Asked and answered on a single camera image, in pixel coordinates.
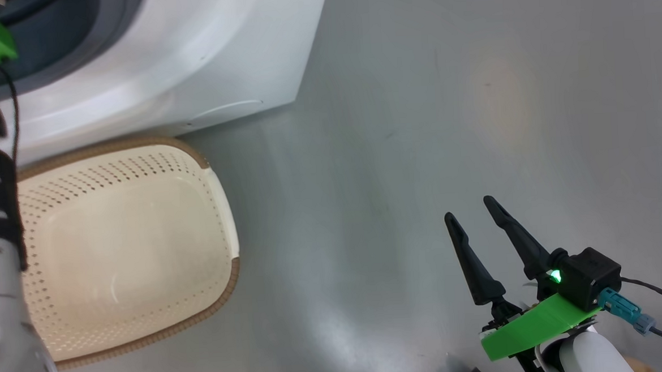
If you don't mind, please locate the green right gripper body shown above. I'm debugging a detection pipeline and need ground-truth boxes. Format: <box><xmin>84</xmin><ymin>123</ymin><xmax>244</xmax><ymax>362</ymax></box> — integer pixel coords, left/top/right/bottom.
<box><xmin>478</xmin><ymin>291</ymin><xmax>604</xmax><ymax>363</ymax></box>

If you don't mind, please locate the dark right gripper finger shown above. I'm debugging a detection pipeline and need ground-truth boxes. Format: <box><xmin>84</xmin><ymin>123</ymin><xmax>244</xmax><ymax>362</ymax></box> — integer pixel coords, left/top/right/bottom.
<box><xmin>444</xmin><ymin>209</ymin><xmax>506</xmax><ymax>308</ymax></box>
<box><xmin>483</xmin><ymin>191</ymin><xmax>569</xmax><ymax>283</ymax></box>

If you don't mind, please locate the grey rubber door gasket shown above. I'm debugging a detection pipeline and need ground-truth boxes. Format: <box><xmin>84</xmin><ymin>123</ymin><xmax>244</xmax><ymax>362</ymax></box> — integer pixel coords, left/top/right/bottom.
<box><xmin>0</xmin><ymin>0</ymin><xmax>152</xmax><ymax>102</ymax></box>

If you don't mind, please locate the white front-load washing machine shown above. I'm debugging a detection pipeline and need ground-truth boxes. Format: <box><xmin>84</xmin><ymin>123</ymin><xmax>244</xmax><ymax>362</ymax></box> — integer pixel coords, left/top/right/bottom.
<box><xmin>0</xmin><ymin>0</ymin><xmax>338</xmax><ymax>167</ymax></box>

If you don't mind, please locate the round white filter cover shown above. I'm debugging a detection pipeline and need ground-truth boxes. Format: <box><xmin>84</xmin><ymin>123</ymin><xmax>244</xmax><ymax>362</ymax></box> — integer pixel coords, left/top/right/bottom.
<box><xmin>188</xmin><ymin>99</ymin><xmax>265</xmax><ymax>126</ymax></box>

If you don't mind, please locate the cream perforated laundry basket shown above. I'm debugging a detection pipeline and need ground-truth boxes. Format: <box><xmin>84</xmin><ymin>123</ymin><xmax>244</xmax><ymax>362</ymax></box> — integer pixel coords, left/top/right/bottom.
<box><xmin>14</xmin><ymin>131</ymin><xmax>246</xmax><ymax>371</ymax></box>

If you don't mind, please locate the right camera cable teal plug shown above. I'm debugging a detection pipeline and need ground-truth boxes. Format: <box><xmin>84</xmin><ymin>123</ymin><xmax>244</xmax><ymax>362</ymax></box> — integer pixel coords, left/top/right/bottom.
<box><xmin>596</xmin><ymin>275</ymin><xmax>662</xmax><ymax>372</ymax></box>

